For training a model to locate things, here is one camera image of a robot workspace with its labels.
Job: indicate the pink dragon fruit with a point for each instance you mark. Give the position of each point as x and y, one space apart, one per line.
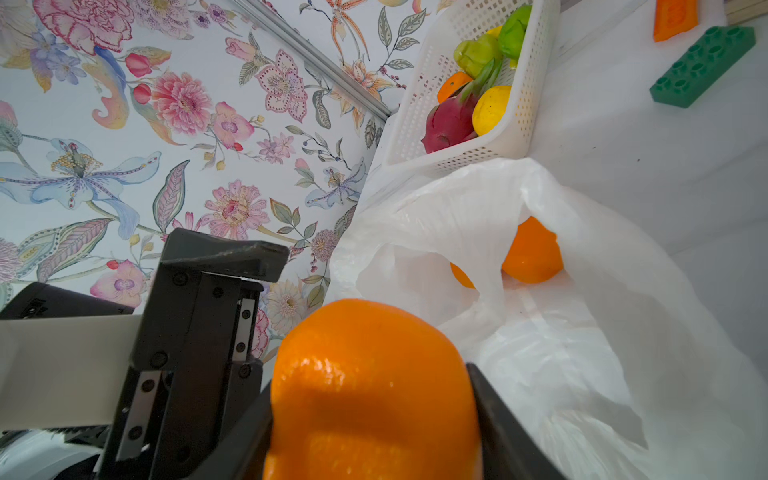
450 122

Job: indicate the orange fruit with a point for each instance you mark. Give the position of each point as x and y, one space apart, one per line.
534 257
453 85
364 390

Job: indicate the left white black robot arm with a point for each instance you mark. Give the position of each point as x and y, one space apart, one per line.
67 452

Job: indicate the white perforated plastic basket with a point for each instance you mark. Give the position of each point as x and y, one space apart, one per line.
511 138

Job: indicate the yellow banana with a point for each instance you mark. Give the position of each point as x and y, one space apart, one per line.
494 32

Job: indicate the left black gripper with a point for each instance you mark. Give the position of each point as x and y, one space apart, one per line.
191 371

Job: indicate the yellow lemon fruit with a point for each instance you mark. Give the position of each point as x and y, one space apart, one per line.
490 109

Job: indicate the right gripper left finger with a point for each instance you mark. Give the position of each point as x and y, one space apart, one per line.
242 453

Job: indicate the green pepper fruit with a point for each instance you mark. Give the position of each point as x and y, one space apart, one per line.
472 56

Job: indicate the left aluminium corner post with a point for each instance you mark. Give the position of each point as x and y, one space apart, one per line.
272 22

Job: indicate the orange toy brick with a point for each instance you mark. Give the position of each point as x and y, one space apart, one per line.
673 17

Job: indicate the white translucent plastic bag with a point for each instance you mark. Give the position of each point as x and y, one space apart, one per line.
614 366

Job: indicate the green toy brick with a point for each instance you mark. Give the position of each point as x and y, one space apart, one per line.
703 63

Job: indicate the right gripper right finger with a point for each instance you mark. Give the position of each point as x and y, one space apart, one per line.
508 451

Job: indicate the green apple fruit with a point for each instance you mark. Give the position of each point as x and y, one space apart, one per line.
512 34

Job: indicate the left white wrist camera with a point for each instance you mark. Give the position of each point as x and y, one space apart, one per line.
64 372

